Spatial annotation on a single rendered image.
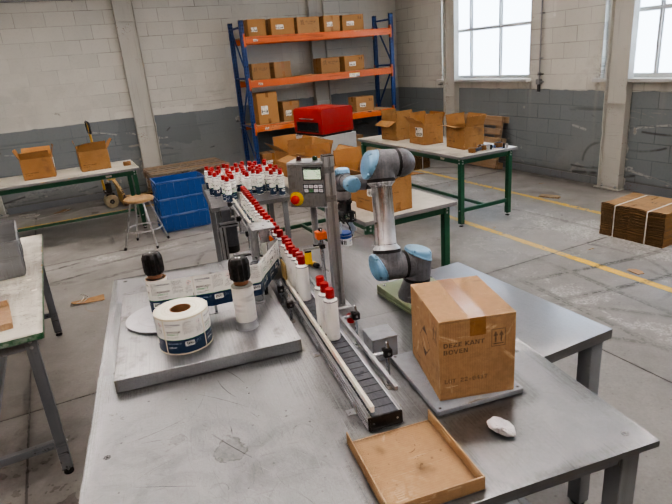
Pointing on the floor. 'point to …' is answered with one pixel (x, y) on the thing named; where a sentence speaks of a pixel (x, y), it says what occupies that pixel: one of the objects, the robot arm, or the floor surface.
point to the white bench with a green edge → (31, 293)
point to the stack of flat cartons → (638, 219)
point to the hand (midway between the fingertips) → (344, 235)
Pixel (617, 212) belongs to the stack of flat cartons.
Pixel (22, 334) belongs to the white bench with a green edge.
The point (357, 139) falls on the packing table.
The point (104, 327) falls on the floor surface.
